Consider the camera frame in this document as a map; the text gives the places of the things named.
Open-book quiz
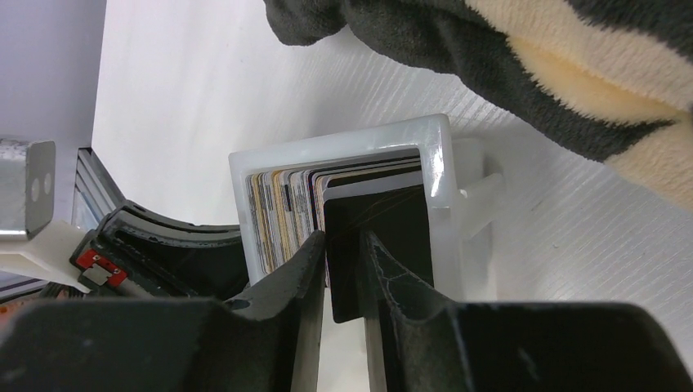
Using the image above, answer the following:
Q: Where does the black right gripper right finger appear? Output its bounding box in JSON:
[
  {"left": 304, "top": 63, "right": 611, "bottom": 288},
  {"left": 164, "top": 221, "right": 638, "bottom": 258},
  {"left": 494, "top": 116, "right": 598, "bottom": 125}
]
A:
[{"left": 360, "top": 232, "right": 692, "bottom": 391}]

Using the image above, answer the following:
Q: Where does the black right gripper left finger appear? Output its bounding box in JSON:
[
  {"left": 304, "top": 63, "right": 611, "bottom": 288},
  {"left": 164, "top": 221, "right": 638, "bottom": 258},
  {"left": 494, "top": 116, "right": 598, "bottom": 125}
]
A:
[{"left": 1, "top": 232, "right": 324, "bottom": 391}]

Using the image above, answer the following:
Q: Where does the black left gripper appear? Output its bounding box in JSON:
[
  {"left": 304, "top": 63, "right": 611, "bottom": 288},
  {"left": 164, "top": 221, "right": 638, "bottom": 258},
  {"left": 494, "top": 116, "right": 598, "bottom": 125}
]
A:
[{"left": 70, "top": 200, "right": 249, "bottom": 301}]

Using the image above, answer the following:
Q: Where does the black credit card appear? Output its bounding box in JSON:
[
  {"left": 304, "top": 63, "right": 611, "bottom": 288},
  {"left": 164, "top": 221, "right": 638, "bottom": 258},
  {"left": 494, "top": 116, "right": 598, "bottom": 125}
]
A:
[{"left": 322, "top": 185, "right": 436, "bottom": 324}]

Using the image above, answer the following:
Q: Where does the white plastic card tray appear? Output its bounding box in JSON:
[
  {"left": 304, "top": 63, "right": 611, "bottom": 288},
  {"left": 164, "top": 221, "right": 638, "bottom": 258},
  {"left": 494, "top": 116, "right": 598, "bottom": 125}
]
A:
[{"left": 228, "top": 114, "right": 506, "bottom": 301}]

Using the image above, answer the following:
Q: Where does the aluminium frame rail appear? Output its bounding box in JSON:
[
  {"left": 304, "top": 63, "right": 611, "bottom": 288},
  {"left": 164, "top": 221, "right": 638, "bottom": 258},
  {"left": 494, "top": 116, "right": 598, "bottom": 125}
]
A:
[{"left": 71, "top": 148, "right": 126, "bottom": 231}]

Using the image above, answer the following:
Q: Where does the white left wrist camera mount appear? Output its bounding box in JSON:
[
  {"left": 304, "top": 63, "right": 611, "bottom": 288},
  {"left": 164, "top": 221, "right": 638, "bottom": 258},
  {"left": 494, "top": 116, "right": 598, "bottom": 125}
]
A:
[{"left": 1, "top": 137, "right": 90, "bottom": 293}]

